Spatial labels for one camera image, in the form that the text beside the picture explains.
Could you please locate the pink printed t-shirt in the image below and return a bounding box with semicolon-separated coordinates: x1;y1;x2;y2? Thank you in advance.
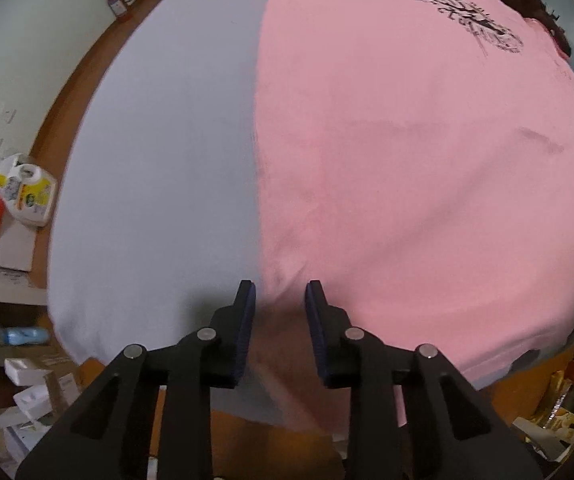
250;0;574;434

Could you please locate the white cardboard box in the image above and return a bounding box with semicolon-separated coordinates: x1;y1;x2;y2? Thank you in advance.
0;214;36;272

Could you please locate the striped grey bed sheet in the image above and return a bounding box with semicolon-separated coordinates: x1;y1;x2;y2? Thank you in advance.
47;0;267;363

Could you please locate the white detergent jug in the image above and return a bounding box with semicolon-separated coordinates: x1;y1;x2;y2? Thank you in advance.
0;153;58;228

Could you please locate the red fire extinguisher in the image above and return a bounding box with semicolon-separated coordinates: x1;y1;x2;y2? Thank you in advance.
107;0;130;22

